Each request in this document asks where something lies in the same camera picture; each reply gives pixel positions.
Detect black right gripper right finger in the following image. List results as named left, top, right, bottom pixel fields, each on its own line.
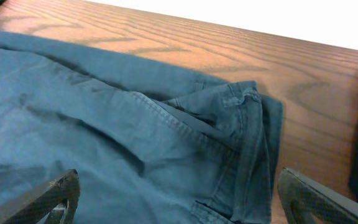
left=277, top=168, right=358, bottom=224

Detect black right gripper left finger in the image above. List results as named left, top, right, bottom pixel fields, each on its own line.
left=0, top=169, right=80, bottom=224

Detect dark blue shorts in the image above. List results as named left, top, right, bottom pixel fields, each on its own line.
left=0, top=31, right=283, bottom=223

